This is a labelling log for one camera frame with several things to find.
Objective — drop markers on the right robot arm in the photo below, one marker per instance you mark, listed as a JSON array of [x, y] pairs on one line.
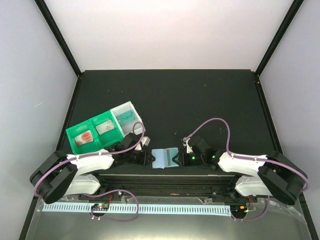
[[272, 175]]

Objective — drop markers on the white card in green bin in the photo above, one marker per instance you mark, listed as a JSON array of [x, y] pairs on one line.
[[105, 127]]

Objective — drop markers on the left circuit board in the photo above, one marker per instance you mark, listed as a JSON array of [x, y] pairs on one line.
[[100, 207]]

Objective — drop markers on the left black frame post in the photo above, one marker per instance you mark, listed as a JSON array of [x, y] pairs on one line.
[[48, 17]]

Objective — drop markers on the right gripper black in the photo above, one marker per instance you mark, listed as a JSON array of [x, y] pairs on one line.
[[182, 159]]

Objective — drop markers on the teal card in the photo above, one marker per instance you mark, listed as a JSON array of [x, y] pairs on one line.
[[170, 154], [126, 117]]

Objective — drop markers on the white translucent bin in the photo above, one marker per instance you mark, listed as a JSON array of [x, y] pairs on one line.
[[128, 128]]

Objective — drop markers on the right black frame post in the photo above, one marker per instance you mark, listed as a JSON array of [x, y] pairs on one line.
[[282, 29]]

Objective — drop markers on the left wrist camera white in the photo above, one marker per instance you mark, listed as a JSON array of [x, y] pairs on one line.
[[144, 142]]

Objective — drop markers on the teal card in white bin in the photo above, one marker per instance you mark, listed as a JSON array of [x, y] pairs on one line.
[[126, 117]]

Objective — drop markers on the green plastic bin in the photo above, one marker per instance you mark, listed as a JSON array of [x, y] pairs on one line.
[[94, 134]]

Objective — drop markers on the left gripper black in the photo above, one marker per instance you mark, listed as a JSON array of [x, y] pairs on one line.
[[145, 160]]

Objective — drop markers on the right circuit board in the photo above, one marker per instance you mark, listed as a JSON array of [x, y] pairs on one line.
[[240, 208]]

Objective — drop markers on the circuit board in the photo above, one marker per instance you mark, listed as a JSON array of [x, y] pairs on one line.
[[240, 208], [100, 207]]

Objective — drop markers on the black frame post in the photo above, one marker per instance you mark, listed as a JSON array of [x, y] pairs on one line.
[[282, 29], [48, 17]]

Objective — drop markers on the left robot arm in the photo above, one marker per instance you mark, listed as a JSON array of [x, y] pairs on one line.
[[67, 174]]

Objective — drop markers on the white slotted cable duct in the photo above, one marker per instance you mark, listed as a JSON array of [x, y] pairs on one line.
[[153, 209]]

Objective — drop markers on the black aluminium rail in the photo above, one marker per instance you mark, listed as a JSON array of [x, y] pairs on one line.
[[169, 185]]

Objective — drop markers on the red white card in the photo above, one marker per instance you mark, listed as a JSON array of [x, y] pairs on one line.
[[84, 138]]

